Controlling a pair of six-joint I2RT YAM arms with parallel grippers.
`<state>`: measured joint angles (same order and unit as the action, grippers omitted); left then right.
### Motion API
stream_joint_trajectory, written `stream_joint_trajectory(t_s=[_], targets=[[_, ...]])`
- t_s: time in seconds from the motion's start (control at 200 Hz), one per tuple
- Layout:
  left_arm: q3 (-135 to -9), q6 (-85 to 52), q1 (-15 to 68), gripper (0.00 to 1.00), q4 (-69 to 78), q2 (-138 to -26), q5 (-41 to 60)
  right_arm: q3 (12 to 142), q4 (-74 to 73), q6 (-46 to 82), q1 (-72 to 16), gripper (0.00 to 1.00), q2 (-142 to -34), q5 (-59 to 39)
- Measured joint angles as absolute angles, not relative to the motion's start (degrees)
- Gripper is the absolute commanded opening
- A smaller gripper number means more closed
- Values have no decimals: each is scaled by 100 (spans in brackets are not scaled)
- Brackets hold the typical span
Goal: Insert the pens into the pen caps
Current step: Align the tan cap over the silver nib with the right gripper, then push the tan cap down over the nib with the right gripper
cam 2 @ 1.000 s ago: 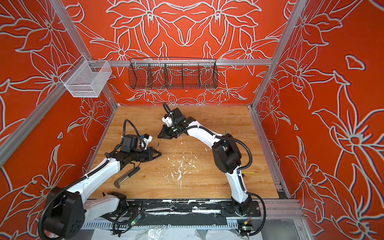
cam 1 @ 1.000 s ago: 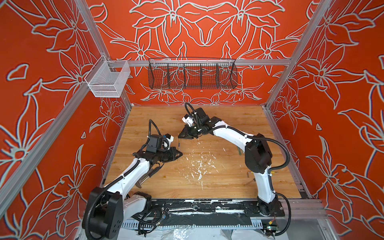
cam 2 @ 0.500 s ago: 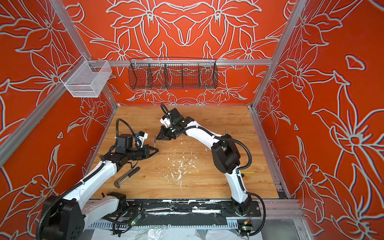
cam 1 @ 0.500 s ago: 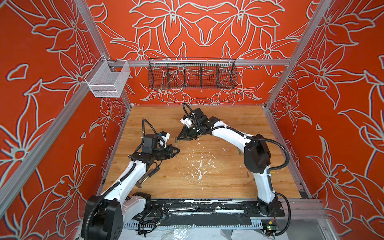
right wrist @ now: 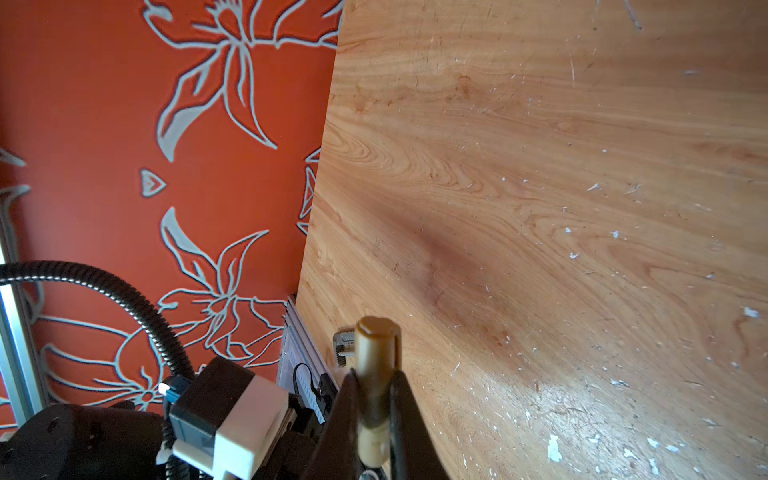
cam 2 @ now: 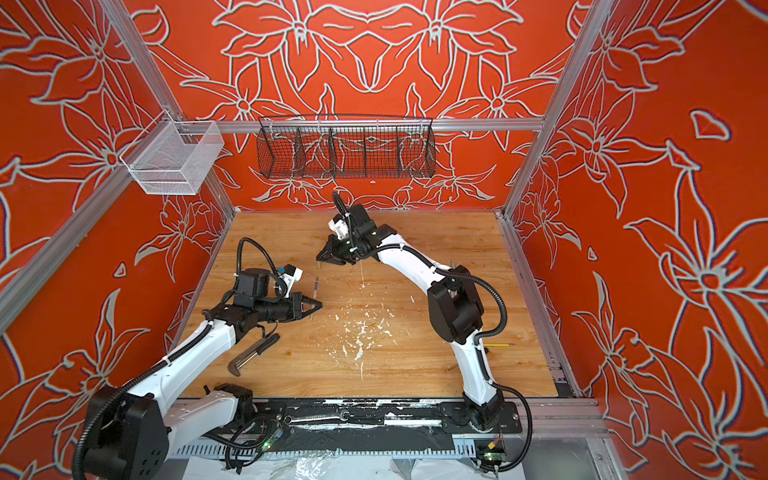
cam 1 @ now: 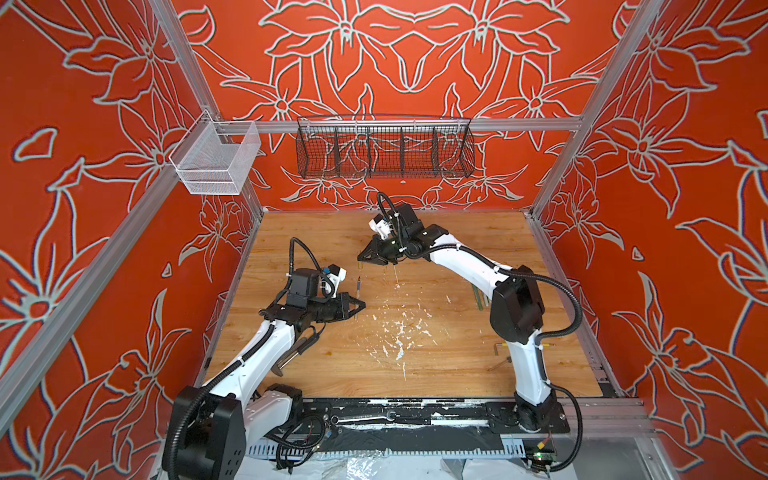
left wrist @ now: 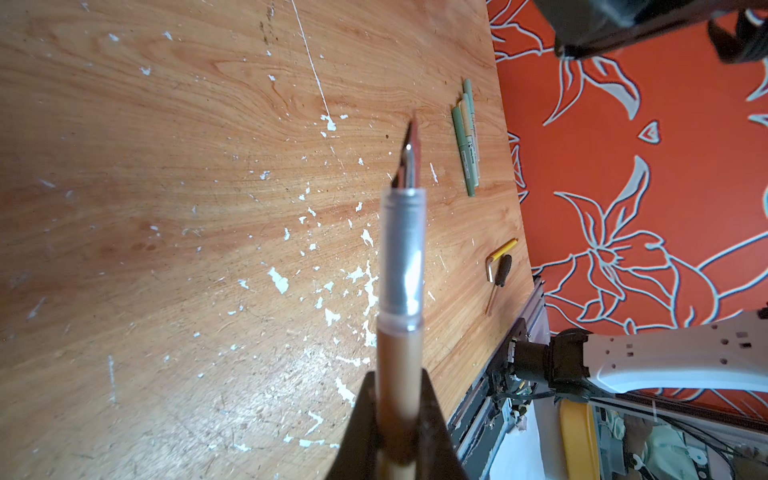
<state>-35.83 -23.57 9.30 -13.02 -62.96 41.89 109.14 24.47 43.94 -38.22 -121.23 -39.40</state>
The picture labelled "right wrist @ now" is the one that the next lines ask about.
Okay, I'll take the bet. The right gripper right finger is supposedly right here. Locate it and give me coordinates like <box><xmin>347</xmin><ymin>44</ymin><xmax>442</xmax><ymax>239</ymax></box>
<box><xmin>390</xmin><ymin>371</ymin><xmax>449</xmax><ymax>480</ymax></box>

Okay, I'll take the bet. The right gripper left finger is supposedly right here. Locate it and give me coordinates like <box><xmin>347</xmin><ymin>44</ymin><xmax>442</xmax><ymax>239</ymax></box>
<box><xmin>302</xmin><ymin>369</ymin><xmax>363</xmax><ymax>480</ymax></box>

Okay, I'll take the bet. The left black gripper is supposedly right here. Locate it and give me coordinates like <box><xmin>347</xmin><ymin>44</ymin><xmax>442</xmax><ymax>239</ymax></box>
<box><xmin>254</xmin><ymin>413</ymin><xmax>324</xmax><ymax>480</ymax></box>

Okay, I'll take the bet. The tan pen cap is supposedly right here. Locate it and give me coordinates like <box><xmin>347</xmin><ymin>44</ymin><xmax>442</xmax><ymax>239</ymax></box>
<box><xmin>355</xmin><ymin>316</ymin><xmax>401</xmax><ymax>469</ymax></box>

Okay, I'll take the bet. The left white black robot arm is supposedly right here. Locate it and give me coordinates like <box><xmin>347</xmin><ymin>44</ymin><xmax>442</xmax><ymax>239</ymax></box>
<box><xmin>1</xmin><ymin>260</ymin><xmax>290</xmax><ymax>413</ymax></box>

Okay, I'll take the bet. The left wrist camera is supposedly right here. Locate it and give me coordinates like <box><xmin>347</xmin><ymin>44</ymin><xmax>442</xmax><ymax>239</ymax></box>
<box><xmin>159</xmin><ymin>357</ymin><xmax>291</xmax><ymax>479</ymax></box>

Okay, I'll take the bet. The black handled wrench tool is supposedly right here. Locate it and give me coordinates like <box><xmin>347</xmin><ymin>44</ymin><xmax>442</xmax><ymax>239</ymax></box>
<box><xmin>332</xmin><ymin>327</ymin><xmax>356</xmax><ymax>367</ymax></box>

